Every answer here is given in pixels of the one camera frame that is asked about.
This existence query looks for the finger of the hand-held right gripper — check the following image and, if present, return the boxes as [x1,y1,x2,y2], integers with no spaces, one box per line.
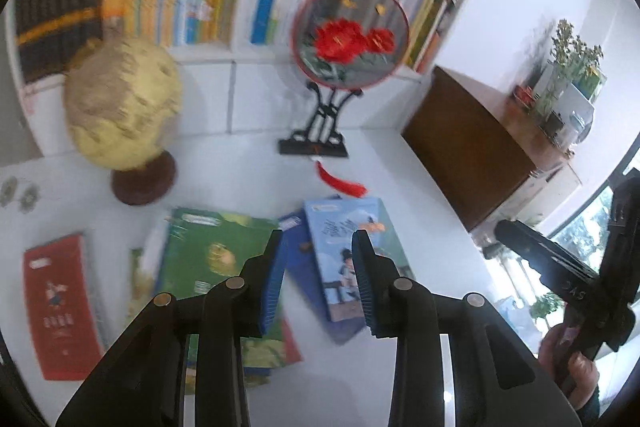
[494,219,598,303]

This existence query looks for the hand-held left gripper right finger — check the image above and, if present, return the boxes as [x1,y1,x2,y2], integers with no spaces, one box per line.
[351,229,576,427]

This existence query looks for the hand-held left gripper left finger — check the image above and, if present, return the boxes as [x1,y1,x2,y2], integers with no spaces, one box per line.
[55,229,286,427]

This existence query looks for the light blue child cover book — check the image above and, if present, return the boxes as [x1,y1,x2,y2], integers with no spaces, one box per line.
[303,197,416,323]

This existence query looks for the green cover book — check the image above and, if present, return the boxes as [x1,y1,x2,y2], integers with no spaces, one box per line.
[150,207,303,368]

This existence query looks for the person's right forearm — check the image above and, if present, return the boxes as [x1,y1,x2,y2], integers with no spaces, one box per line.
[575,384,621,427]

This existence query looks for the row of black books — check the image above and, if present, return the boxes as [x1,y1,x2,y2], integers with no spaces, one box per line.
[14,0,108,85]

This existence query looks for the person's right hand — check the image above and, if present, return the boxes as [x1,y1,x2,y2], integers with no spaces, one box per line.
[539,322,601,410]

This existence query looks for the dark blue book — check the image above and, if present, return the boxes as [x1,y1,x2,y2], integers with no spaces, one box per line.
[277,211,368,347]

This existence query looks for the small green plant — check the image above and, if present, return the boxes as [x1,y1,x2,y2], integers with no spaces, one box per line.
[530,292,566,333]

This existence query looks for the red tassel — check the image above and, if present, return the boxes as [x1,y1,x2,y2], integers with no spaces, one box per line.
[312,157,369,198]

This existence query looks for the yellow green book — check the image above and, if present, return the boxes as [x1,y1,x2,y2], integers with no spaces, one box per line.
[125,247,273,395]

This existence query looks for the brown wooden cabinet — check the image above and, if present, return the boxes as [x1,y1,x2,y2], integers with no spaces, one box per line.
[401,66,583,233]

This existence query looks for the white container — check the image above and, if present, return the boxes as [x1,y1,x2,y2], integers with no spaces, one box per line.
[552,84,596,146]

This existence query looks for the black carved fan stand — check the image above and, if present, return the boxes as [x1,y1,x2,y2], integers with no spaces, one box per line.
[278,82,363,158]

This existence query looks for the dried flower plant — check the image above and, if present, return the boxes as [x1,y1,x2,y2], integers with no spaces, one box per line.
[537,19,606,118]

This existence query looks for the red cover book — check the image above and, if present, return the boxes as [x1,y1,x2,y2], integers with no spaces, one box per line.
[22,233,108,382]

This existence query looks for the yellow globe with wooden base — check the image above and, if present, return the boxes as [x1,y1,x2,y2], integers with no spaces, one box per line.
[64,36,183,206]

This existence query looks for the round embroidered red flower fan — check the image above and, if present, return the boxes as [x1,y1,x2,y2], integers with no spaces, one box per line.
[291,0,410,88]

